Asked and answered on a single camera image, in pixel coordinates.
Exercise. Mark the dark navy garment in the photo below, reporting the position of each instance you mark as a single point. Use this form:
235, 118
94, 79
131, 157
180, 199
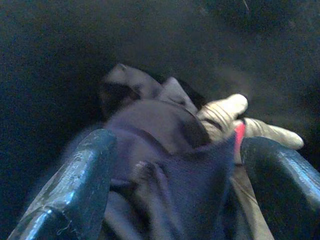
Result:
150, 120

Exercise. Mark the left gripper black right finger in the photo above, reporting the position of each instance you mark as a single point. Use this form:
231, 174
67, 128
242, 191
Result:
280, 180

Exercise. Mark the beige garment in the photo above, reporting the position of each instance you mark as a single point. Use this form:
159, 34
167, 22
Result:
222, 110

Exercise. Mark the grey garment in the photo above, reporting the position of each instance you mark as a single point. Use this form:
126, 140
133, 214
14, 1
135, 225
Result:
140, 80

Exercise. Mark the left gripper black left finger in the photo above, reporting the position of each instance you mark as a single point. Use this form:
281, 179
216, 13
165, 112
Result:
75, 180

